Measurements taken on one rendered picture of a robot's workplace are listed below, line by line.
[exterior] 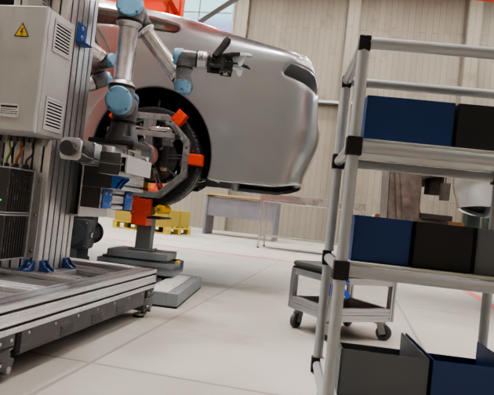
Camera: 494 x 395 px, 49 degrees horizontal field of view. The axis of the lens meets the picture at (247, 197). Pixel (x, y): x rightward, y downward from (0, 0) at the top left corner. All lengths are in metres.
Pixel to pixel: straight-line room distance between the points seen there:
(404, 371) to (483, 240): 0.36
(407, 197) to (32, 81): 7.32
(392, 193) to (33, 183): 7.07
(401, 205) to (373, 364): 7.54
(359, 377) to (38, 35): 1.62
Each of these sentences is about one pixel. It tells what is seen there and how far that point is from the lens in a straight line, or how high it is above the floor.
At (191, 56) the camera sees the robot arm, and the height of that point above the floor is 1.22.
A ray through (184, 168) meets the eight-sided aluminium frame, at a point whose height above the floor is 0.79.
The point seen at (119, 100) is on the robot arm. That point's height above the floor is 0.98.
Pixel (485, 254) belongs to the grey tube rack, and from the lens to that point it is 1.40.
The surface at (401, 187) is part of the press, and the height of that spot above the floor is 1.19.
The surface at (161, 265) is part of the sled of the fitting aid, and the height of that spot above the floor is 0.16.
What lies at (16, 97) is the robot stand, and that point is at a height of 0.89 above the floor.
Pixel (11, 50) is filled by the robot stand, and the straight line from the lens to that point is 2.26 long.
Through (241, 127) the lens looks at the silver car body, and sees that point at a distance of 3.56.
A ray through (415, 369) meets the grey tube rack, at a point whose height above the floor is 0.24.
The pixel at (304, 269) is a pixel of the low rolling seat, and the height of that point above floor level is 0.30.
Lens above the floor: 0.56
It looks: 1 degrees up
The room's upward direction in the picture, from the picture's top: 6 degrees clockwise
